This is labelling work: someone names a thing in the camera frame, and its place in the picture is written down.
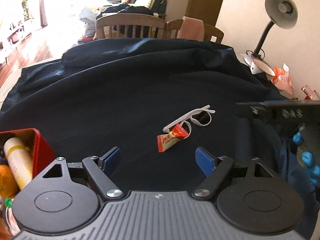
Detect dark navy table cloth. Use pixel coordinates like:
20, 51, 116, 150
1, 38, 303, 192

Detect sofa with teal cushions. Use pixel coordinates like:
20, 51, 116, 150
96, 0, 167, 19

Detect grey gooseneck desk lamp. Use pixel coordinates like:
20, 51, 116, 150
241, 0, 298, 77

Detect red candy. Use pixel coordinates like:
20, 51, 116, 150
157, 124, 189, 153

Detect orange snack packet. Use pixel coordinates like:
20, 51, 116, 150
271, 63, 295, 95

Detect cream lotion bottle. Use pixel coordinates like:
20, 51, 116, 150
3, 137, 33, 190

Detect white frame sunglasses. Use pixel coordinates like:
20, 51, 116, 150
162, 105, 216, 138

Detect red metal tin box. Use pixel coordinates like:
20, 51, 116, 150
1, 128, 55, 178

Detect blue gloved right hand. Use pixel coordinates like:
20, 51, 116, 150
292, 132, 319, 186

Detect orange fruit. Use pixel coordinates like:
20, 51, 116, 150
0, 164, 19, 198

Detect wooden dining chair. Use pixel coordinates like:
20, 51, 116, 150
96, 14, 167, 40

